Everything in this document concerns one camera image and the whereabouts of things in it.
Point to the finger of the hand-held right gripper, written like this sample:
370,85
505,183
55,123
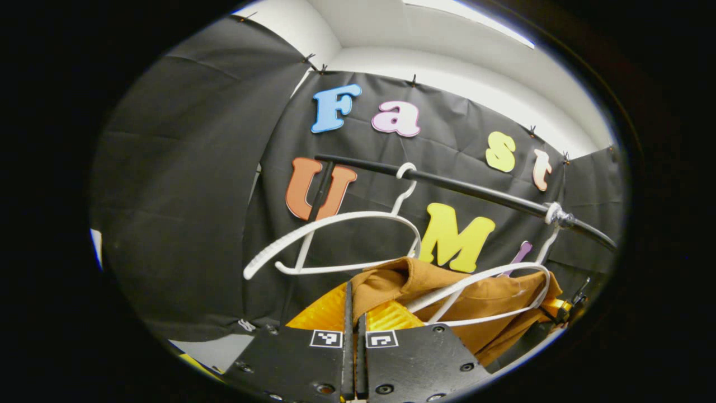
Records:
556,308

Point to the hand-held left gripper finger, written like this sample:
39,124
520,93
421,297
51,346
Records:
361,364
348,364

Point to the white hanger with taped hook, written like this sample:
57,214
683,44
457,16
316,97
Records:
554,214

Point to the brown shirt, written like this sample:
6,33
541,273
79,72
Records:
403,277

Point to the empty white clothes hanger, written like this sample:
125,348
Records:
253,267

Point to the black clothes rack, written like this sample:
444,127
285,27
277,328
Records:
475,193

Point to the white cloth tag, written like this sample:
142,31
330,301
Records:
246,325

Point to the black backdrop cloth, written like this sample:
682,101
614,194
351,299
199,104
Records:
184,184

